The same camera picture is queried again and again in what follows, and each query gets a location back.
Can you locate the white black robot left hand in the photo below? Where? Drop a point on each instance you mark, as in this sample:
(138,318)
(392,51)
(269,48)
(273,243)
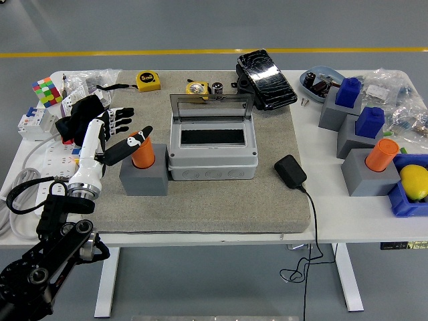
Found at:
(87,154)

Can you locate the orange cylinder battery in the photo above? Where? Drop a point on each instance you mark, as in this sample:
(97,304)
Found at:
(381,155)
(144,158)

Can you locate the transparent hinged box lid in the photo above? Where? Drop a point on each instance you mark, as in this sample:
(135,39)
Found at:
(214,107)

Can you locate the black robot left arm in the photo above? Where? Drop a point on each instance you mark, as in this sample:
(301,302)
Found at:
(50,214)

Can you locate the grey plastic junction box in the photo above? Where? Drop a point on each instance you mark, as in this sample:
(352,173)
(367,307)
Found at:
(214,164)

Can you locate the blue block battery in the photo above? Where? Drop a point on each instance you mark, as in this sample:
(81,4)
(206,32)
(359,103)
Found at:
(369,122)
(347,93)

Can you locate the small red object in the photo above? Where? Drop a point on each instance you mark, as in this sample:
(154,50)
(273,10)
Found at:
(68,141)

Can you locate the white power strip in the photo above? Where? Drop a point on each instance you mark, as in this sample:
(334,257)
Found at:
(57,160)

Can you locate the black cloth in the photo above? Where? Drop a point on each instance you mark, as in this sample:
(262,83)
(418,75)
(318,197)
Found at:
(83,110)

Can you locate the white circuit breaker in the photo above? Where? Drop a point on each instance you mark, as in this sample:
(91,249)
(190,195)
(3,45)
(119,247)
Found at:
(33,125)

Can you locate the large colourful puzzle cube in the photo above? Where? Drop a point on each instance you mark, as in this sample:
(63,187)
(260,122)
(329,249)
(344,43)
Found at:
(47,92)

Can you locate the clear plastic bag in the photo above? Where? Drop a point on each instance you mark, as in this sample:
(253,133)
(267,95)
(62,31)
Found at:
(100,75)

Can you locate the square yellow tape measure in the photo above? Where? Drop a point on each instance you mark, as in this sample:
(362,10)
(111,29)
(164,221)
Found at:
(147,82)

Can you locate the round yellow tape measure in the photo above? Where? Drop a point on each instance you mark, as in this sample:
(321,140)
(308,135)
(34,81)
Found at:
(197,88)

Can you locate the white table leg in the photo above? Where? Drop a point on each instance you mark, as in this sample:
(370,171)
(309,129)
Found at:
(349,277)
(107,281)

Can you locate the black cylindrical capacitor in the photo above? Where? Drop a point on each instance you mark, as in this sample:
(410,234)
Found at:
(217,88)

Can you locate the grey-brown table mat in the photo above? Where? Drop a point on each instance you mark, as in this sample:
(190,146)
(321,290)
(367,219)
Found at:
(234,207)

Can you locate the glossy black case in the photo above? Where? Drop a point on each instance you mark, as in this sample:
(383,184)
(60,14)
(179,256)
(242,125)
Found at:
(267,80)

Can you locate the black power adapter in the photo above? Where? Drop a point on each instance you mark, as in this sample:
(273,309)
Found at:
(290,170)

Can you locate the blue-grey oval dish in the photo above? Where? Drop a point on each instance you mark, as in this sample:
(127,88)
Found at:
(309,93)

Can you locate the black capacitor in dish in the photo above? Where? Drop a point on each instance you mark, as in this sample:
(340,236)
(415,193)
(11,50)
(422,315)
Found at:
(309,79)

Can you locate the brown electronic component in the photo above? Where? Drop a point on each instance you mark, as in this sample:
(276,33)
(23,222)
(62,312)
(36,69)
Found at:
(321,88)

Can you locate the blue plastic bin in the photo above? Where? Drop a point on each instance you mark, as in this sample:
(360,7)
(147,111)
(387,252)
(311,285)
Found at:
(401,204)

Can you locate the clear plastic parts bags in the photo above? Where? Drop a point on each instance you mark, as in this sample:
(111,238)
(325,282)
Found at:
(401,97)

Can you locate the black table control panel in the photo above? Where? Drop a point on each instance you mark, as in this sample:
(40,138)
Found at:
(398,245)

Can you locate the yellow lemon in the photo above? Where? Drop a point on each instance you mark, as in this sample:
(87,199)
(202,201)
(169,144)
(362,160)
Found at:
(414,182)

